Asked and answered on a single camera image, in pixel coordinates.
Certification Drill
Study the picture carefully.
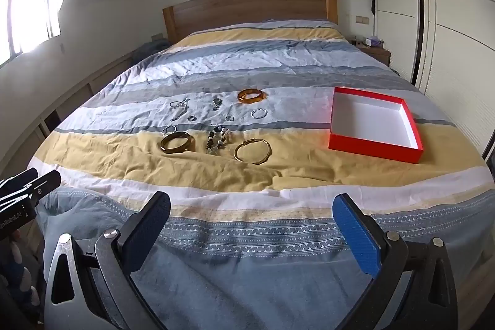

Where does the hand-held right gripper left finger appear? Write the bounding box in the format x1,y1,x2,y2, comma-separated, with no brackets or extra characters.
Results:
42,191,171,330

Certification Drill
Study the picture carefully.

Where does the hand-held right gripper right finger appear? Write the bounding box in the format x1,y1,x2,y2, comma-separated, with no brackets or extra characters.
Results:
333,193,461,330

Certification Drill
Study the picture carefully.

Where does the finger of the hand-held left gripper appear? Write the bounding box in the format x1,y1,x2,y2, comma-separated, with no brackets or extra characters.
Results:
0,167,39,200
23,170,62,208

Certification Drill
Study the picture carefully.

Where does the dark wide bangle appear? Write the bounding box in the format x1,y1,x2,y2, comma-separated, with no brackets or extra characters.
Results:
160,132,194,155

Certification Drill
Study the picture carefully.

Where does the mixed bead charm bracelet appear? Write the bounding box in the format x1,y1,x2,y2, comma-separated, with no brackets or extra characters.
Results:
204,124,232,155

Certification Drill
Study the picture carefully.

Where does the thin metal bangle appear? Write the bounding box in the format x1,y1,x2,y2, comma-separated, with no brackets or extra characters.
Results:
234,138,272,165

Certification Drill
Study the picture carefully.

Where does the silver chain bracelet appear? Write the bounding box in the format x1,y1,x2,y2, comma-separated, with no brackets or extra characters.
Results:
169,96,193,122

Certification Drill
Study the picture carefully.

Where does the red shallow cardboard box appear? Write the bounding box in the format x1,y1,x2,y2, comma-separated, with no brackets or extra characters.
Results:
328,86,424,164

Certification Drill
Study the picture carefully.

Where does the amber resin bangle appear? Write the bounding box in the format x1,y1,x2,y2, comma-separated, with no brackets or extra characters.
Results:
237,88,267,105

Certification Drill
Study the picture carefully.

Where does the blue-grey cloth pile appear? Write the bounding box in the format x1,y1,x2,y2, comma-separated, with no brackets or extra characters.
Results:
131,39,171,65

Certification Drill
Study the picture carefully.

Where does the window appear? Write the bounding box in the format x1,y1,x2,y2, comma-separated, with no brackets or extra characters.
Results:
0,0,63,65

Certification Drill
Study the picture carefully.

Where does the wooden nightstand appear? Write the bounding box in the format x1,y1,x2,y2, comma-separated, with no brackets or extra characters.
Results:
356,43,392,66

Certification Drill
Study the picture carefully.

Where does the bed with striped duvet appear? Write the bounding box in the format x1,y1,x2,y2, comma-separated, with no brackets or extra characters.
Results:
23,18,495,238

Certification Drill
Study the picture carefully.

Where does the wooden bed headboard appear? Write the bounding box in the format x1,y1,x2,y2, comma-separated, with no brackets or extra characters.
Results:
162,0,338,45

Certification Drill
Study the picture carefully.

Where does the white sliding wardrobe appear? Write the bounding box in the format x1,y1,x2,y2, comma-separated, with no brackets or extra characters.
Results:
363,0,495,161

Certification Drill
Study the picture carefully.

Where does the low wall cabinet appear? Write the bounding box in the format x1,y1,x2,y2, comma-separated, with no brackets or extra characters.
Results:
0,54,137,170

